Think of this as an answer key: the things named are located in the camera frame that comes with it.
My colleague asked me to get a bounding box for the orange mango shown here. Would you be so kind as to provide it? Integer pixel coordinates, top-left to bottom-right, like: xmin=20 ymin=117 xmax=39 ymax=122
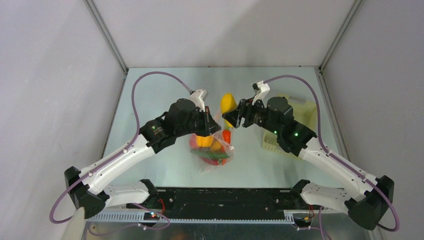
xmin=210 ymin=140 xmax=223 ymax=152

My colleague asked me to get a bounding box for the yellow bell pepper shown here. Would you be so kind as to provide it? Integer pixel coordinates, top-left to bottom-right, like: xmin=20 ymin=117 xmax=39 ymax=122
xmin=195 ymin=135 xmax=214 ymax=148

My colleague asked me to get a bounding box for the cream perforated plastic basket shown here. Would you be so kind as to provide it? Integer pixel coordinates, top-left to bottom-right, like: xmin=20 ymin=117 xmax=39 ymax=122
xmin=261 ymin=93 xmax=318 ymax=160

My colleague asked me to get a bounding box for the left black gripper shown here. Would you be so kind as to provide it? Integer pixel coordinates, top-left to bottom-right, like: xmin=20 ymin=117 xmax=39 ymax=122
xmin=175 ymin=106 xmax=221 ymax=137

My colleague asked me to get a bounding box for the clear zip top bag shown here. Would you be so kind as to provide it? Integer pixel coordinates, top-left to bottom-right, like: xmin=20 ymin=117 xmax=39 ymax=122
xmin=188 ymin=110 xmax=235 ymax=173

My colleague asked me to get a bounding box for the red chili pepper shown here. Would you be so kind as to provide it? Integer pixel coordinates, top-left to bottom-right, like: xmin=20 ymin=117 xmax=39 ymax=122
xmin=200 ymin=157 xmax=227 ymax=166

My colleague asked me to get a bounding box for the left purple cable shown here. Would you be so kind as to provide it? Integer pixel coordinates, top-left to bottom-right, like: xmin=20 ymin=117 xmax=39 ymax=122
xmin=48 ymin=71 xmax=194 ymax=231

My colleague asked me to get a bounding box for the orange carrot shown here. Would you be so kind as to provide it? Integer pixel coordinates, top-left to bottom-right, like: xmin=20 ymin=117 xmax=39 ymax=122
xmin=222 ymin=129 xmax=231 ymax=144

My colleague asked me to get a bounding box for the yellow lemon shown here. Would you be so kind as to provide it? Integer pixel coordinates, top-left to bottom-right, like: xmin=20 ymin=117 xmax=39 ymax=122
xmin=220 ymin=93 xmax=237 ymax=115

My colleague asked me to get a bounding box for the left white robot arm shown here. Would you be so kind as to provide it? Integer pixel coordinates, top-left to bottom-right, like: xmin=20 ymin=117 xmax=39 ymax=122
xmin=64 ymin=98 xmax=221 ymax=219

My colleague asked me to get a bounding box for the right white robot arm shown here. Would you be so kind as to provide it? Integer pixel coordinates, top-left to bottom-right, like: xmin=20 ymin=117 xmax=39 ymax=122
xmin=222 ymin=96 xmax=395 ymax=231

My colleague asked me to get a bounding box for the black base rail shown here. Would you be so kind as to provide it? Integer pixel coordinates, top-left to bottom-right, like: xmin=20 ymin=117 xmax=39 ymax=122
xmin=125 ymin=178 xmax=326 ymax=221

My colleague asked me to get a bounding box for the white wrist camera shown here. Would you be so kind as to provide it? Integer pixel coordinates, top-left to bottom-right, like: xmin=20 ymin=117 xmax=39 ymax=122
xmin=251 ymin=80 xmax=270 ymax=105
xmin=188 ymin=89 xmax=208 ymax=112

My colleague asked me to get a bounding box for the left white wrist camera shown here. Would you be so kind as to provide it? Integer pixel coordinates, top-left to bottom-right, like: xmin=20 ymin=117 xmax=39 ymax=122
xmin=188 ymin=89 xmax=208 ymax=112

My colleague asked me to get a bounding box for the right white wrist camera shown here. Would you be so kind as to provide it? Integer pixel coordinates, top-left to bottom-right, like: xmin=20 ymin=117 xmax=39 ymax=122
xmin=251 ymin=80 xmax=270 ymax=105

